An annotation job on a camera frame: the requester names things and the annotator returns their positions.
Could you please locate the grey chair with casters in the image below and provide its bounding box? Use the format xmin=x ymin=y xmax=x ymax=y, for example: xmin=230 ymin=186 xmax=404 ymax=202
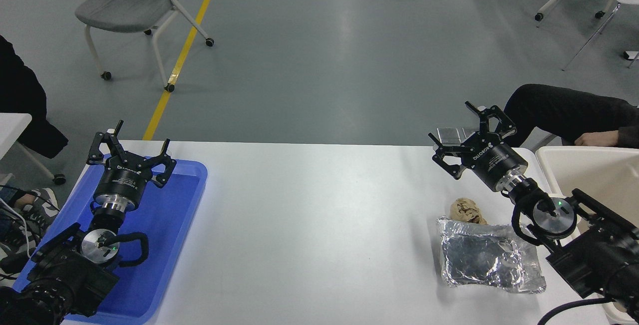
xmin=75 ymin=0 xmax=215 ymax=93

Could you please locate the large pale bin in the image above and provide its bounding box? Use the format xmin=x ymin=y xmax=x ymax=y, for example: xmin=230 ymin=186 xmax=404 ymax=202
xmin=535 ymin=145 xmax=639 ymax=325

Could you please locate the person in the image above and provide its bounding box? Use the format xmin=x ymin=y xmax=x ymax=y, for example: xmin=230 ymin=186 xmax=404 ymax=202
xmin=502 ymin=84 xmax=639 ymax=148
xmin=0 ymin=35 xmax=69 ymax=159

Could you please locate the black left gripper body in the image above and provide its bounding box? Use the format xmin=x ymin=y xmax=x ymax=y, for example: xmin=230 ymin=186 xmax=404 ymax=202
xmin=96 ymin=157 xmax=154 ymax=201

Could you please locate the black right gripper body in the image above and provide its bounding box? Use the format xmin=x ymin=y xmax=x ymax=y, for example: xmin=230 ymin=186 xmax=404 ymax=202
xmin=462 ymin=133 xmax=528 ymax=191

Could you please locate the blue plastic tray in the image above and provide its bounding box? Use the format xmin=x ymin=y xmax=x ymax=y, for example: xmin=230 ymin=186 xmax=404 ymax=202
xmin=12 ymin=159 xmax=208 ymax=325

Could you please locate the crumpled silver foil tray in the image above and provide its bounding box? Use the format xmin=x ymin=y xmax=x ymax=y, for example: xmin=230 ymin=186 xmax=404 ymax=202
xmin=436 ymin=215 xmax=547 ymax=295

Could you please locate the person's hand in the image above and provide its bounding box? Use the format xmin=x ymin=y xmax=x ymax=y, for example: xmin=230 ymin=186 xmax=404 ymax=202
xmin=574 ymin=131 xmax=620 ymax=147

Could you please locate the small white table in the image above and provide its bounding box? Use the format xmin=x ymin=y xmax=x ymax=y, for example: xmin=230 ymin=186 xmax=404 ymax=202
xmin=0 ymin=113 xmax=66 ymax=186

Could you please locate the person's shoe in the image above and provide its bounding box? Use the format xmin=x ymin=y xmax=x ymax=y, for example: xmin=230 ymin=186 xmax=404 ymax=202
xmin=25 ymin=188 xmax=60 ymax=226
xmin=0 ymin=225 xmax=48 ymax=286

